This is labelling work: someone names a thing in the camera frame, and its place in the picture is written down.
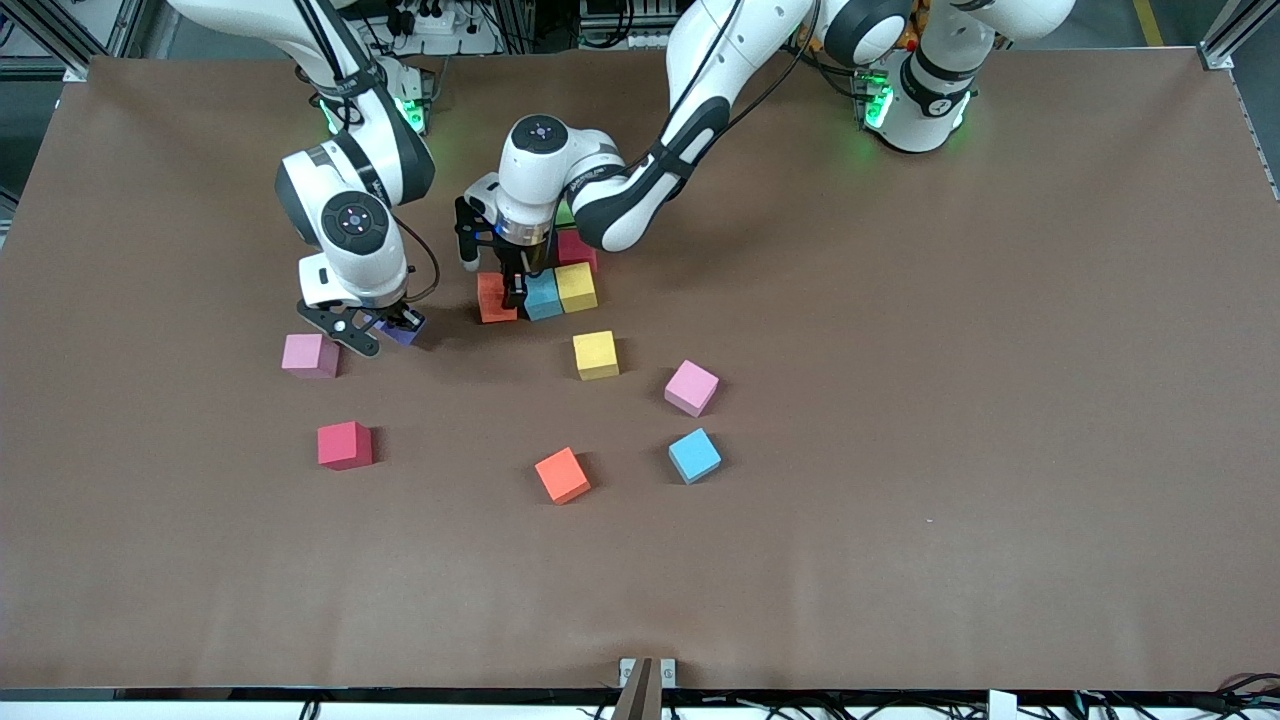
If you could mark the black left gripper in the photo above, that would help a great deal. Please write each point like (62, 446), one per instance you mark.
(519, 260)

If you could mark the yellow foam cube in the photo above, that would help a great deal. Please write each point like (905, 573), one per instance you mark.
(577, 287)
(596, 355)

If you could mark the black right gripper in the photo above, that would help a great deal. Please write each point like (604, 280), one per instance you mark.
(402, 318)

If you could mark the brown paper table cover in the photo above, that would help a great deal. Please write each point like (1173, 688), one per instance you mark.
(900, 550)

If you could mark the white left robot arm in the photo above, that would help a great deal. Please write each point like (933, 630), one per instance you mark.
(530, 175)

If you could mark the grey equipment box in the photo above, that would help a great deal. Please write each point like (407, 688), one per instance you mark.
(640, 20)

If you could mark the small metal bracket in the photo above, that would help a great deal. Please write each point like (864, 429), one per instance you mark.
(626, 670)

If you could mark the orange foam cube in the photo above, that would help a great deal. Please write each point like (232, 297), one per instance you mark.
(562, 475)
(492, 300)

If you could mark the red foam cube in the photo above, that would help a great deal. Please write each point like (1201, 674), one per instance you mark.
(344, 445)
(577, 250)

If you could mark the blue foam cube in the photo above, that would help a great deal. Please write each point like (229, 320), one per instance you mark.
(694, 455)
(545, 297)

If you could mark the green foam cube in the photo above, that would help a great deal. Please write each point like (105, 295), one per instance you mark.
(565, 216)

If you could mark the brown wooden stick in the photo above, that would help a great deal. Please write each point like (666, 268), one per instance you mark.
(640, 695)

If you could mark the pink foam cube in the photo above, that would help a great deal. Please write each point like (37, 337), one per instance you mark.
(692, 388)
(308, 357)

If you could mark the orange snack packets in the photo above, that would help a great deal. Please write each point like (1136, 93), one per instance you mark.
(908, 35)

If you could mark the purple foam cube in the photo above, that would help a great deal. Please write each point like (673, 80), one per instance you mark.
(405, 336)

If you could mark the white power strip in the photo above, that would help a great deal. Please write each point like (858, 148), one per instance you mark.
(460, 40)

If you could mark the aluminium frame profile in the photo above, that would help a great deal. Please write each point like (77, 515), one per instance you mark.
(1222, 42)
(70, 35)

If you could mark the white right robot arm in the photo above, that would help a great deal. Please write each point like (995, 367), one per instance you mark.
(355, 265)

